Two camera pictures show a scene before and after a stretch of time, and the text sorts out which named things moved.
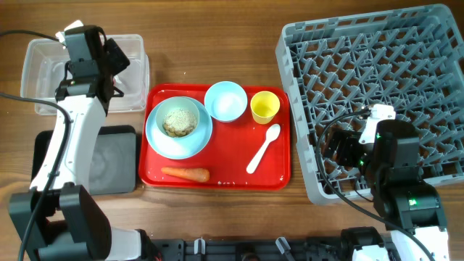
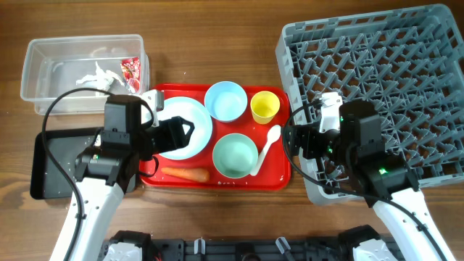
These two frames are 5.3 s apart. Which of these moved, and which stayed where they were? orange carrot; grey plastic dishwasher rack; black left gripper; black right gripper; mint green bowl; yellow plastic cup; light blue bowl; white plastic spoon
Moved: black right gripper; mint green bowl; black left gripper
Stayed: grey plastic dishwasher rack; yellow plastic cup; orange carrot; white plastic spoon; light blue bowl
